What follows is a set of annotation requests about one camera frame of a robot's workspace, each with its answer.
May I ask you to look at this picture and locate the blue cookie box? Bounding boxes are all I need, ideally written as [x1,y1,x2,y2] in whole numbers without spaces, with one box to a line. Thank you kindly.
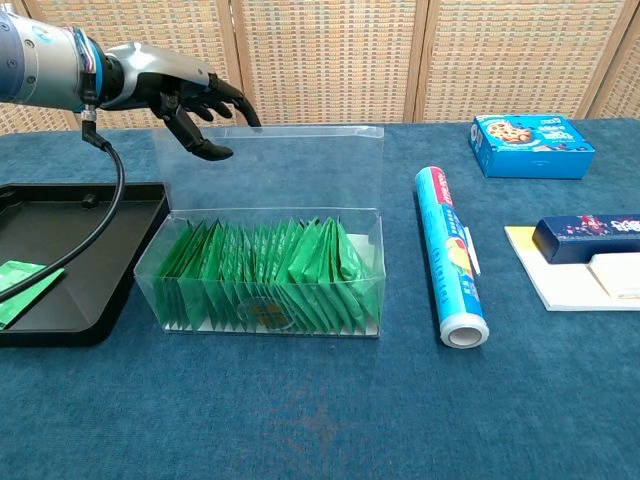
[468,114,596,180]

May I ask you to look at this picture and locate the clear box of green sachets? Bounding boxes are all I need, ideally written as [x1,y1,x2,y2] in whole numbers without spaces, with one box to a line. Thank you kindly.
[133,124,385,339]

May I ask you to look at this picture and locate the dark blue printed box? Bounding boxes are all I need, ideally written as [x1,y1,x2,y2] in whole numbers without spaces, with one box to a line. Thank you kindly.
[531,214,640,265]

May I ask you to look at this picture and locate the small white box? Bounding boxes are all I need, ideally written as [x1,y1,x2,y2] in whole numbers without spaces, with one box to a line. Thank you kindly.
[585,252,640,300]

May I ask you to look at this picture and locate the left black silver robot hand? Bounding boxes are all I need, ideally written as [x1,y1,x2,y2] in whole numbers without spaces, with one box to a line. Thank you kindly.
[102,42,262,162]

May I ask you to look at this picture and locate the white yellow card pad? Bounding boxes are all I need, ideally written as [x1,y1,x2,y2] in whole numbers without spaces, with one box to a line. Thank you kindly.
[503,225,640,313]

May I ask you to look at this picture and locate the woven bamboo folding screen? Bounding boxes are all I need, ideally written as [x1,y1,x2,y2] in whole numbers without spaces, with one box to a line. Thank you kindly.
[0,0,640,136]

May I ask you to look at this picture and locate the blue carpet table mat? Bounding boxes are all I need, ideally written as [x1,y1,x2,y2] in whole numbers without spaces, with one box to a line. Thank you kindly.
[0,118,640,480]

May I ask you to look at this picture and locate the black square plastic tray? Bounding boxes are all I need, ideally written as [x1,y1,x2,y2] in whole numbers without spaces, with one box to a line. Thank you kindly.
[0,181,169,348]

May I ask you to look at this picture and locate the green packets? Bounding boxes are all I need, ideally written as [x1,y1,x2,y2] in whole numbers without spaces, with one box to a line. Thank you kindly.
[155,214,381,334]

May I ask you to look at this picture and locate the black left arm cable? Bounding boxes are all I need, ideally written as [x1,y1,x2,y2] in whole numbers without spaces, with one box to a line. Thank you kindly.
[0,107,126,304]

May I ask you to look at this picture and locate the green sachet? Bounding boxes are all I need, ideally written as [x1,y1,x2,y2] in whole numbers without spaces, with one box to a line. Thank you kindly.
[0,259,66,330]

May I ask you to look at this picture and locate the blue wrap roll box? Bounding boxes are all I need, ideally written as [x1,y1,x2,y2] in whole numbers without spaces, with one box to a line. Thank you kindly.
[414,166,489,349]

